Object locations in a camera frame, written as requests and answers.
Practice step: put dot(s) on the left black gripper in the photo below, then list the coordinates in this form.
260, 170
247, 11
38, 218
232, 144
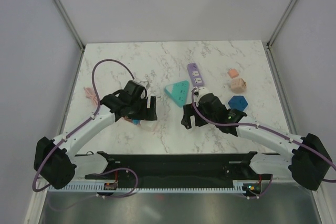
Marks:
147, 114

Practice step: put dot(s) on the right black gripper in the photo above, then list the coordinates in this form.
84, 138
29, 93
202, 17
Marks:
188, 111

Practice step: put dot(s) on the teal power strip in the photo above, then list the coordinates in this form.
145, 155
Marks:
178, 92

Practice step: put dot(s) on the white cube plug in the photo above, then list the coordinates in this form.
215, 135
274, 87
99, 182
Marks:
148, 125

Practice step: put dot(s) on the purple power strip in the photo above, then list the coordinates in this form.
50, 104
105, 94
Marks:
195, 75

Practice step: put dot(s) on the blue cube plug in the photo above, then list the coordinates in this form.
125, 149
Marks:
238, 102

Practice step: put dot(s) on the peach cube plug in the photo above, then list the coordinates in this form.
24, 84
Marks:
238, 85

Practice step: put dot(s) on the pink plug adapter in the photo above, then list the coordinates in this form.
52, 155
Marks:
233, 73

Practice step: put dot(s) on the pink power strip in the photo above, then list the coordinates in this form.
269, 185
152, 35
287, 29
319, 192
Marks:
130, 120

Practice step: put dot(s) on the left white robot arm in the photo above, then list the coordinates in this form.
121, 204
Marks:
56, 160

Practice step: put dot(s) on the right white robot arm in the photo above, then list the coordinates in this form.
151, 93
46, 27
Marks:
303, 158

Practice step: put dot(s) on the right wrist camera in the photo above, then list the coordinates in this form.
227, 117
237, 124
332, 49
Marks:
200, 90

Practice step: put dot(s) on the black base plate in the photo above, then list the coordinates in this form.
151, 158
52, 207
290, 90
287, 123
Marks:
177, 171

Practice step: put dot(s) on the white cable duct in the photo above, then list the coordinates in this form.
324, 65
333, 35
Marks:
101, 187

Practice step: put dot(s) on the left aluminium frame post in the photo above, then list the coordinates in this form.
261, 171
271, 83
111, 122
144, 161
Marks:
62, 11

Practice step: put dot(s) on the aluminium frame post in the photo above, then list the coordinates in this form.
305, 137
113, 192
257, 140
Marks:
278, 28
62, 11

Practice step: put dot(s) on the right aluminium frame post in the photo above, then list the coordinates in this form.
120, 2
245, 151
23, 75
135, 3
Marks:
278, 28

